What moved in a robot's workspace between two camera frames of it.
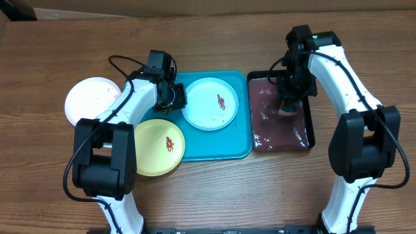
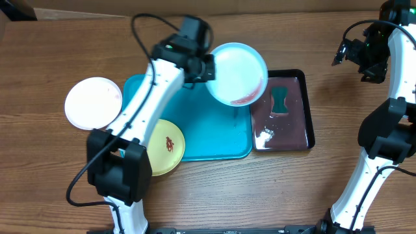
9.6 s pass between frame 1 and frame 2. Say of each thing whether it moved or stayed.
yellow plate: stayed
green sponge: moved
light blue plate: moved
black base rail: stayed
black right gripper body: moved
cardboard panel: stayed
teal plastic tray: stayed
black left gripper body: moved
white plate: stayed
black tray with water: stayed
